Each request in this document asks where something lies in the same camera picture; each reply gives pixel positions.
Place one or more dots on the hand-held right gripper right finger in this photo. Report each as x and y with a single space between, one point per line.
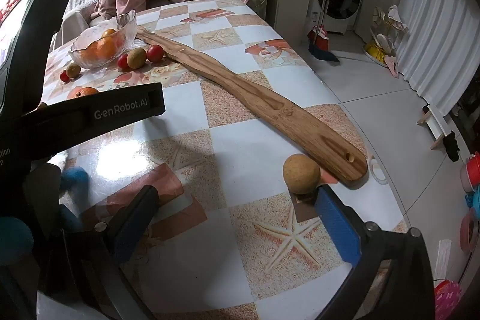
337 222

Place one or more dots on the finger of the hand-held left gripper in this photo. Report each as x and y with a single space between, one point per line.
75 179
70 215

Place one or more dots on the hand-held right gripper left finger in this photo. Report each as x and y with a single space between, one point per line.
135 226

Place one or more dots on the tan round fruit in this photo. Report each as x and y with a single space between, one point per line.
42 105
300 170

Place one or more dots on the red cherry tomato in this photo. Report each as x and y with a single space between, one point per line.
123 62
154 53
64 76

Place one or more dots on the olive brown round fruit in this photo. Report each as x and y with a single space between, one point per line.
136 58
73 70

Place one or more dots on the clear glass bowl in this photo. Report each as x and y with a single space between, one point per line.
84 61

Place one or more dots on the orange tangerine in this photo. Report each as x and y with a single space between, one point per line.
84 92
108 47
110 32
89 51

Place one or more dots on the white tape roll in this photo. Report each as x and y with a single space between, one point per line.
376 175

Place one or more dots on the checkered starfish tablecloth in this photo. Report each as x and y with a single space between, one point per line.
243 162

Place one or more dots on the long wooden board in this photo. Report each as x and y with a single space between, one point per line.
285 113

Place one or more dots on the pink bowl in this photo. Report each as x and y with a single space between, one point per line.
470 230

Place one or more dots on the pink bag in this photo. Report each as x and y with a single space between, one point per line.
448 299

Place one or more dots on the black sock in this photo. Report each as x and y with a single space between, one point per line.
451 146

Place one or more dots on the blue toy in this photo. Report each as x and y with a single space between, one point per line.
473 200

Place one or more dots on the red white toy pot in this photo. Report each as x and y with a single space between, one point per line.
472 170

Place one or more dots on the pink slipper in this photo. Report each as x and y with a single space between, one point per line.
392 66

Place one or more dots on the red broom and dustpan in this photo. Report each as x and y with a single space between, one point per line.
318 39

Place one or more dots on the wooden rack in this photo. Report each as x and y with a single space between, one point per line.
382 24

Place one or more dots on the white curtain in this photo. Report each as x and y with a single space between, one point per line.
431 24

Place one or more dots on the white wooden frame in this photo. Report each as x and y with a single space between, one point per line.
437 123

